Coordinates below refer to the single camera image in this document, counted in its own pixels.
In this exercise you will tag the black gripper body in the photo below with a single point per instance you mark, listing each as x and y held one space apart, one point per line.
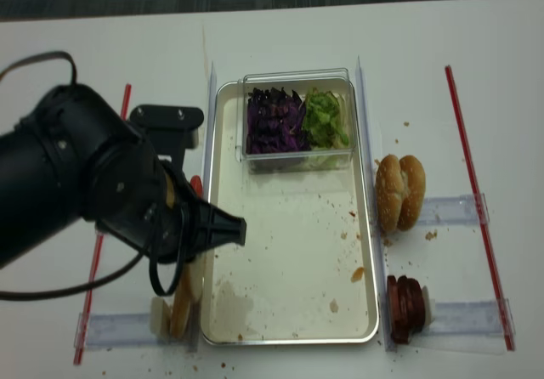
158 219

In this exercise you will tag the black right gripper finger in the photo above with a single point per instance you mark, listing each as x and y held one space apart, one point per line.
214 227

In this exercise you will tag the bun bottom half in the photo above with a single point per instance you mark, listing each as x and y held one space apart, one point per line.
193 277

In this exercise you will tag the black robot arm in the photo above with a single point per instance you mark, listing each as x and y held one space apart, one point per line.
74 158

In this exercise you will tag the red tomato slices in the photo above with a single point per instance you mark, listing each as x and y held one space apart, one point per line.
196 184

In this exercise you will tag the green lettuce shreds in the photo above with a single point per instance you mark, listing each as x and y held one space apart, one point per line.
324 120

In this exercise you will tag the brown meat patty slices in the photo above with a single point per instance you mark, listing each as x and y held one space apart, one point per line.
406 306

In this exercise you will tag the white left lower pusher block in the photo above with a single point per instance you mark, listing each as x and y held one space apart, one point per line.
160 317

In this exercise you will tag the white pusher block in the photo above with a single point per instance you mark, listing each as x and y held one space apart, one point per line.
429 307
160 317

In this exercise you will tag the left bun top half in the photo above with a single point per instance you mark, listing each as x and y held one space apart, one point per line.
181 306

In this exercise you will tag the white metal tray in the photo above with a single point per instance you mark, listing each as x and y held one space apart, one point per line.
305 274

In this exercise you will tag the clear left long divider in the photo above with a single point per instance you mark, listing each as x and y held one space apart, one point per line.
208 147

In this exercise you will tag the clear long divider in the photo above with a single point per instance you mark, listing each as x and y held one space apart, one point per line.
208 147
371 149

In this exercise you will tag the purple cabbage shreds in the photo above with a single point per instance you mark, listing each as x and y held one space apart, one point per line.
275 122

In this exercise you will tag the clear plastic salad container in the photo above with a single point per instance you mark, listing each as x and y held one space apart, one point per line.
335 80

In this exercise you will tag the right sesame bun left half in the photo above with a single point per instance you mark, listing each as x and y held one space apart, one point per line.
390 189

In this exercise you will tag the sesame bun half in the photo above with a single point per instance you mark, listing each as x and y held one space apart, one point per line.
390 189
414 177

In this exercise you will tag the clear right long divider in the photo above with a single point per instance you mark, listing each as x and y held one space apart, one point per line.
371 149

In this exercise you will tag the white right pusher block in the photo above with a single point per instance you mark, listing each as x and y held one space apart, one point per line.
429 307

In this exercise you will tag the red right boundary strip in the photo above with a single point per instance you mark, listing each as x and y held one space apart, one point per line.
507 325

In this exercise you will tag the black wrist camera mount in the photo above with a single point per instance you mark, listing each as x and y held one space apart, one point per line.
171 129

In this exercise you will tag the clear lower left rail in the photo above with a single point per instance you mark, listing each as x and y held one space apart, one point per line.
106 331

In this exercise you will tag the clear rail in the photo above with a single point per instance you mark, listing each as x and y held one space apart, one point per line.
480 318
106 331
466 210

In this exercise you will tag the clear upper right rail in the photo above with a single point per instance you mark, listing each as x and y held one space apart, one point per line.
466 210

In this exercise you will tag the clear lower right rail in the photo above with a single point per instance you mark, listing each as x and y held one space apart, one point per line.
480 318

